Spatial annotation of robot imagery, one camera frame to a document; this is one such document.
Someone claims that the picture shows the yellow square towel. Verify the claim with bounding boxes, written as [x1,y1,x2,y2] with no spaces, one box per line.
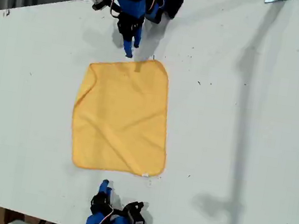
[64,48,181,182]

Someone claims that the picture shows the red white servo wire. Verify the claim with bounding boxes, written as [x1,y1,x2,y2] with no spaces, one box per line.
[109,0,141,22]
[86,205,115,224]

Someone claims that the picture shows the black camera stalk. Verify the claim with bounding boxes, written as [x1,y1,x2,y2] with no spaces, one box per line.
[102,0,119,11]
[110,207,130,220]

